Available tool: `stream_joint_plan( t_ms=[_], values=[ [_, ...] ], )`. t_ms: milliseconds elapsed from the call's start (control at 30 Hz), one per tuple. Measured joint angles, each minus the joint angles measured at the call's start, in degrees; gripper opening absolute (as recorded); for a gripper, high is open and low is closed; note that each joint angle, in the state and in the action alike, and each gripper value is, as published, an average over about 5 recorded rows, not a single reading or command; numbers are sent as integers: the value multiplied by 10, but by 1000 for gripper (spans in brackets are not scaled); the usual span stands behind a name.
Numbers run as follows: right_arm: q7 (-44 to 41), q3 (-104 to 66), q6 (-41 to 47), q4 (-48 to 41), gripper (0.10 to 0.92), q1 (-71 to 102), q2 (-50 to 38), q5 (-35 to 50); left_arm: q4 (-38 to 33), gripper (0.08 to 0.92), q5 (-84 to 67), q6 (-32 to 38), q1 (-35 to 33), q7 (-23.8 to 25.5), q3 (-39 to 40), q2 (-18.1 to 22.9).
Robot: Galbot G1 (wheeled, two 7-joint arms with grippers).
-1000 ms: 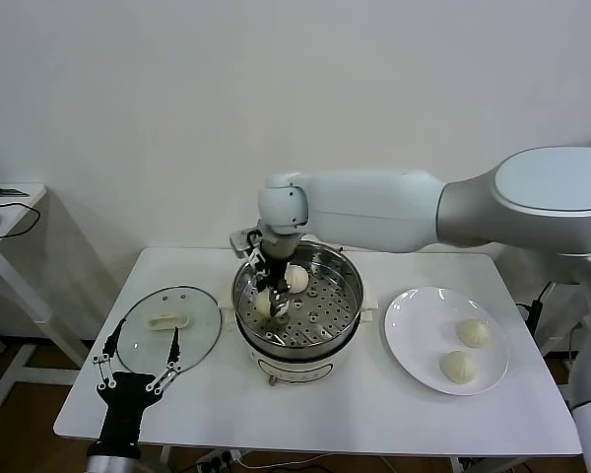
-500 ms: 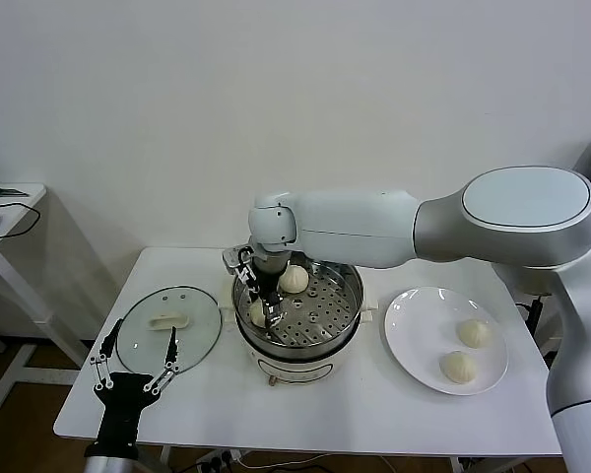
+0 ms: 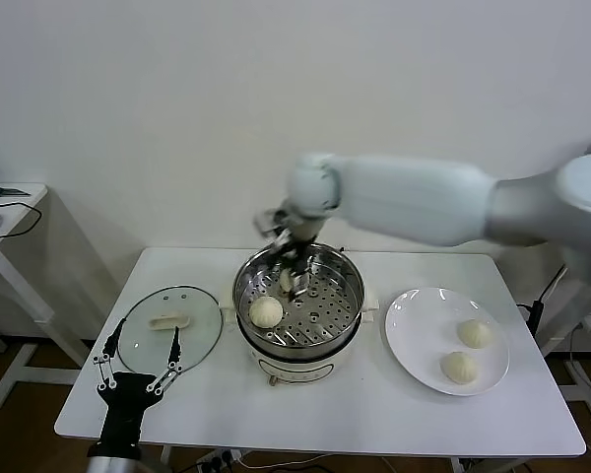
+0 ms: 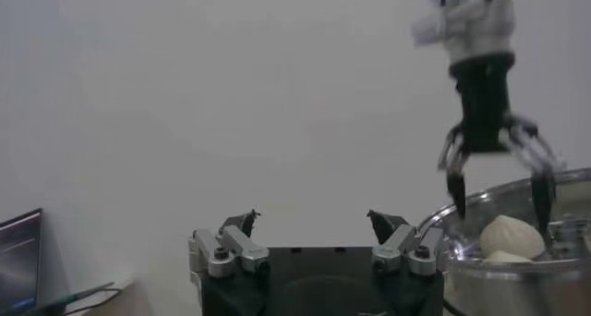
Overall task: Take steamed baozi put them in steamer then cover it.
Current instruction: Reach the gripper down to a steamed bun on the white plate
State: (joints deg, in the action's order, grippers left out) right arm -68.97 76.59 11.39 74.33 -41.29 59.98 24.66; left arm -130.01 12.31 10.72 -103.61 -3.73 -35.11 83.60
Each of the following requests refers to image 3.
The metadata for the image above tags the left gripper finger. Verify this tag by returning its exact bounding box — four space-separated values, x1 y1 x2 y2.
92 318 129 393
146 327 184 395

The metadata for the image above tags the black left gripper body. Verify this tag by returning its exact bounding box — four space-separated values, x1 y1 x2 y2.
97 372 164 449

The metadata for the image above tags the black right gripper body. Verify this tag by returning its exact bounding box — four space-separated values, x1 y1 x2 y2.
273 227 322 270

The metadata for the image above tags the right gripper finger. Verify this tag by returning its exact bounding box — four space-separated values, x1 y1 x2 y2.
267 240 293 270
286 265 310 303

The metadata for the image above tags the glass lid with cream handle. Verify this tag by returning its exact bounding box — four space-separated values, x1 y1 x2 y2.
114 285 224 380

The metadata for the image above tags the stainless steel steamer basket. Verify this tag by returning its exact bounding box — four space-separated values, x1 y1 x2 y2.
231 239 365 349

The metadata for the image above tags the cream electric cooker base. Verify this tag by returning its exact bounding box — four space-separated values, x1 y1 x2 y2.
218 281 378 389

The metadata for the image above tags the white power strip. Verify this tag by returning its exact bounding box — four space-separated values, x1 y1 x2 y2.
195 448 243 470

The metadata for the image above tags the white round plate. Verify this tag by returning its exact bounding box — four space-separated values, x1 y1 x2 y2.
384 287 511 397

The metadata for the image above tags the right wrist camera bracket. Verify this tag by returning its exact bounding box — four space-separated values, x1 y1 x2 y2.
253 208 291 241

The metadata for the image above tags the thin white cable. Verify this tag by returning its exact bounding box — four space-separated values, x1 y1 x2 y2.
239 451 339 470

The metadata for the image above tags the thin black cable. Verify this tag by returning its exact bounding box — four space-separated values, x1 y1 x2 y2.
0 201 42 243

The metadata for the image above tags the black power cable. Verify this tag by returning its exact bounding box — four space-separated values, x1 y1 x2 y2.
515 265 568 346

